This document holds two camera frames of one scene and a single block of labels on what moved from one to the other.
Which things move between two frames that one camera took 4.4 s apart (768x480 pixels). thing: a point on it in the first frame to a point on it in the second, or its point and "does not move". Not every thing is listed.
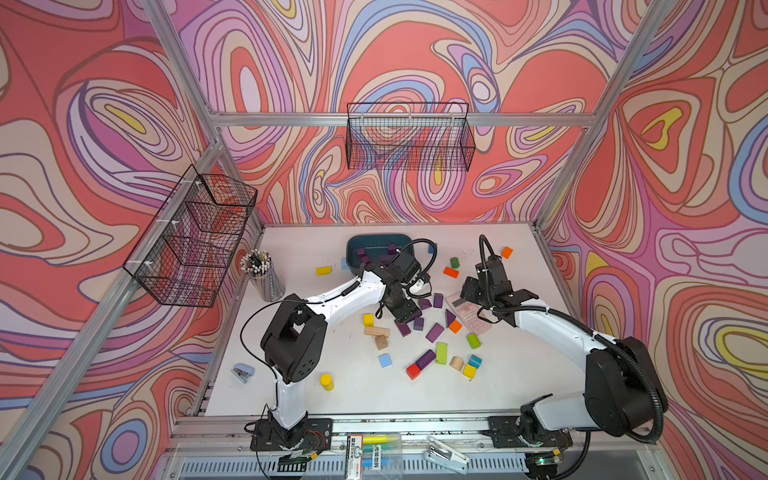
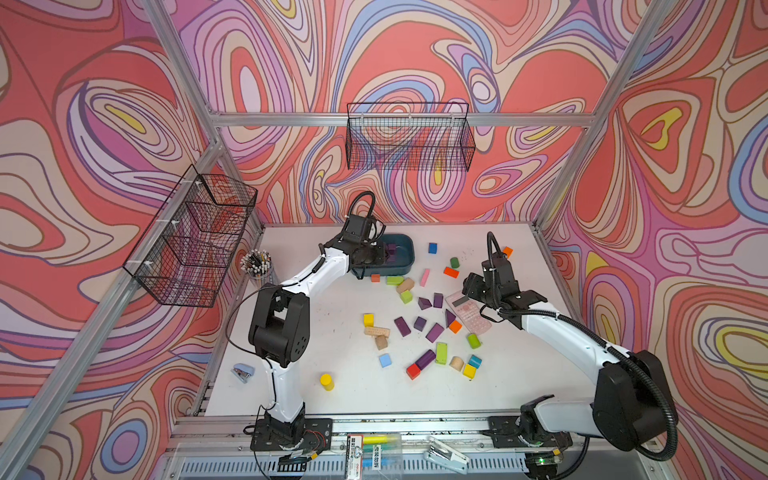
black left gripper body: [403, 308] to [371, 254]
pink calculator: [467, 310] does not move
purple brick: [403, 328] does not move
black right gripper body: [475, 293] does not move
